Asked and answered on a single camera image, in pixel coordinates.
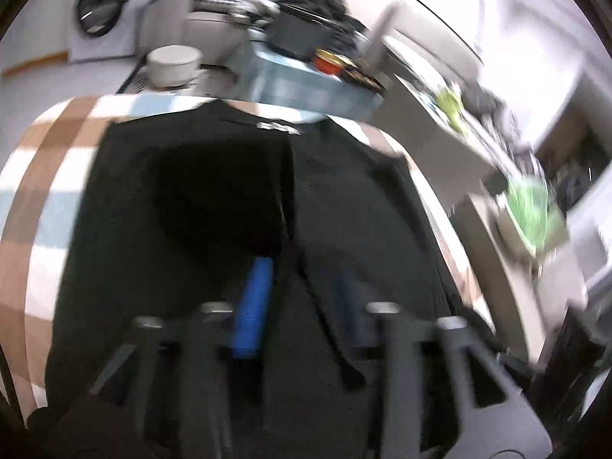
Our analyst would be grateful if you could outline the yellow-green packet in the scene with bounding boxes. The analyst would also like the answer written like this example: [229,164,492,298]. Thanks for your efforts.
[433,86,467,130]

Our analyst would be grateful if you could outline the dark tray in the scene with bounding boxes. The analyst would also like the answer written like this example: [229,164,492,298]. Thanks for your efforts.
[342,64,386,94]

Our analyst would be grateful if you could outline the grey bed headboard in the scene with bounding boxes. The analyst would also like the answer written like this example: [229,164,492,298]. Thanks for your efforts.
[382,76,550,364]

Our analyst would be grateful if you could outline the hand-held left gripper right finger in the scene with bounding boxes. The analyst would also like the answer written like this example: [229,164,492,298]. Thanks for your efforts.
[332,268,553,459]

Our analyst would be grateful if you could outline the black clothes pile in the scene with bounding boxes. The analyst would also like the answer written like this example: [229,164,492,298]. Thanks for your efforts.
[277,0,369,44]

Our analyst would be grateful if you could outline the black knit sweater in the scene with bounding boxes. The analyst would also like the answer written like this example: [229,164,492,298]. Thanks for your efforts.
[29,98,483,459]

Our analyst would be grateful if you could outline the checked blanket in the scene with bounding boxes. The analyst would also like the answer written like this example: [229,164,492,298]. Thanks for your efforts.
[0,93,498,412]

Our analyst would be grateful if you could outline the green plastic bag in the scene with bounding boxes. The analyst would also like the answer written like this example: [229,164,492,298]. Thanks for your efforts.
[504,177,567,254]

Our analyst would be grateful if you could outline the white round container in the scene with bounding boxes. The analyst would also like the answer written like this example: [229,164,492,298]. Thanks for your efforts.
[146,44,204,91]

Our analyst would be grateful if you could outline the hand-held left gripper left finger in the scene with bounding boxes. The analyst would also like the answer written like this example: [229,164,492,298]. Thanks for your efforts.
[86,256,275,459]

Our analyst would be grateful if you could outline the grey upright board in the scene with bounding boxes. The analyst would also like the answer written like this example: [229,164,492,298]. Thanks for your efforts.
[367,2,403,77]

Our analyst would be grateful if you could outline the red bowl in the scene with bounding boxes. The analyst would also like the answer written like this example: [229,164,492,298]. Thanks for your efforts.
[311,50,345,75]

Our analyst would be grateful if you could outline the teal bed sheet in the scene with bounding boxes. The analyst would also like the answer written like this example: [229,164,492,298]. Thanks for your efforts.
[225,41,386,122]

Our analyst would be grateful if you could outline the white washing machine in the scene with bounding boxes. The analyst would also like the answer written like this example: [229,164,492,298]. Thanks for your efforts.
[67,0,158,65]

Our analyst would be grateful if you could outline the dark open shelf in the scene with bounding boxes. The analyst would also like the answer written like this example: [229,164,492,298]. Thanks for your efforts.
[535,115,612,211]

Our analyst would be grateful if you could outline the black storage box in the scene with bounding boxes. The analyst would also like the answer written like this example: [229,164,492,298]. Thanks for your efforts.
[265,7,345,60]

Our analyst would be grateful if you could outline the white box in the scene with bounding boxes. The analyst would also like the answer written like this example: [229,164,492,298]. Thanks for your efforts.
[495,196,572,261]

